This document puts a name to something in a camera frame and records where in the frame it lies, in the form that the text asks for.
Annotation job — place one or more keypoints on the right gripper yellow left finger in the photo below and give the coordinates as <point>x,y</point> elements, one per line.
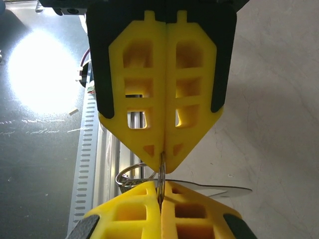
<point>129,224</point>

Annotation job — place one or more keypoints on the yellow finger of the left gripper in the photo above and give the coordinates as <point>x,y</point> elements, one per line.
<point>117,74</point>
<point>199,74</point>

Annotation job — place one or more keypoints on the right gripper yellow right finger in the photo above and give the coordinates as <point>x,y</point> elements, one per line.
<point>199,224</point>

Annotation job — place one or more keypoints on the silver key bunch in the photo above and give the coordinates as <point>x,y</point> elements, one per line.
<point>124,183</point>

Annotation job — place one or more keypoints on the silver split keyring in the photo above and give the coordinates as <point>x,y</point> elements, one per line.
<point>162,174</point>

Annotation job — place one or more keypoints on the small yellow scrap piece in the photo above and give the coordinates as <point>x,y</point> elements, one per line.
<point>73,112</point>

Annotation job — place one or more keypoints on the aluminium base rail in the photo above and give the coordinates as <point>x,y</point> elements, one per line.
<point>109,149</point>

